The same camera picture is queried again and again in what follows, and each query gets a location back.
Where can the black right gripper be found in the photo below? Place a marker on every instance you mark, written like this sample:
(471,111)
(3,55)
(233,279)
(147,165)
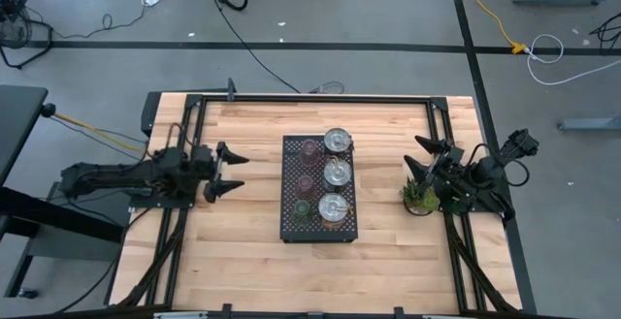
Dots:
(446,169)

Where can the succulent plant in black pot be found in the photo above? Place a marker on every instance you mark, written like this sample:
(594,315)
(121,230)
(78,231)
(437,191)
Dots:
(417,199)

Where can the silver lid jar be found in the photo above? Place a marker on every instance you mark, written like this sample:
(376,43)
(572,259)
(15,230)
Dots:
(337,139)
(337,172)

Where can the silver lid top jar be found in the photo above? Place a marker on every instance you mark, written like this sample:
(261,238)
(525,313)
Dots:
(337,139)

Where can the greenish ribbed glass candlestick holder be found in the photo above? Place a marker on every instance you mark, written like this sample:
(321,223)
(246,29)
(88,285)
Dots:
(302,213)

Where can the black floor fan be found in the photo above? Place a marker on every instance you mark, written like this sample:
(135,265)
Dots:
(14,23)

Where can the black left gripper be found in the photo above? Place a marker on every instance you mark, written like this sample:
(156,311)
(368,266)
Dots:
(208,169)

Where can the black side table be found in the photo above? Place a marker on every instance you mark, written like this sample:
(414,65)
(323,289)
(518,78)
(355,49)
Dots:
(19,115)

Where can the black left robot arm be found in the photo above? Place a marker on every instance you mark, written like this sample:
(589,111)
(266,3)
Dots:
(121,176)

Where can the grey floor bar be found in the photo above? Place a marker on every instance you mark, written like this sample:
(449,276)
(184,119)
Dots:
(589,124)

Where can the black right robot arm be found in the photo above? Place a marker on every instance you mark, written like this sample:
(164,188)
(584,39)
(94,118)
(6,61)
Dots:
(490,171)

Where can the black aluminium table frame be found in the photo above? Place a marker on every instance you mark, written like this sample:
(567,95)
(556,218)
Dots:
(436,115)

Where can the black perforated metal shelf riser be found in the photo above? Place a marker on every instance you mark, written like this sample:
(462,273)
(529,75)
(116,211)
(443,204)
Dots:
(320,229)

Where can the pink ribbed glass candlestick holder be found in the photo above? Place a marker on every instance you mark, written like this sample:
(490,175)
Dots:
(305,188)
(309,152)

